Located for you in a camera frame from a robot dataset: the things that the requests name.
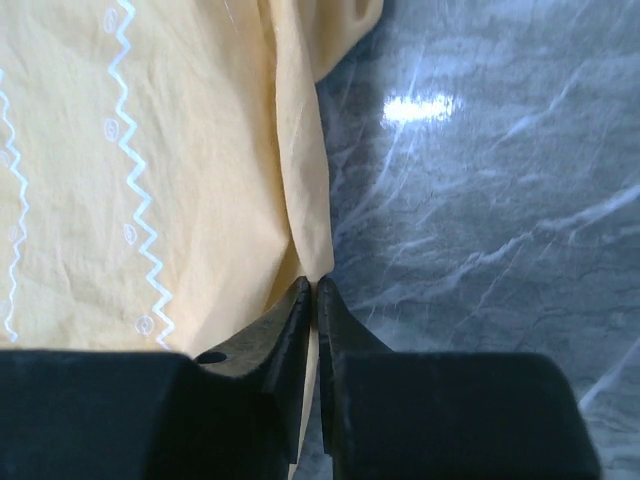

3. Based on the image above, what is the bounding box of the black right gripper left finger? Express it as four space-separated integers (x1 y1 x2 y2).
1 278 311 479

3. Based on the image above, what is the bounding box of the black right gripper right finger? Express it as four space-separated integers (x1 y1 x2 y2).
317 278 600 479

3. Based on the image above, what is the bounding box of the yellow and blue pillowcase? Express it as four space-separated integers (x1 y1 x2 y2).
0 0 386 471

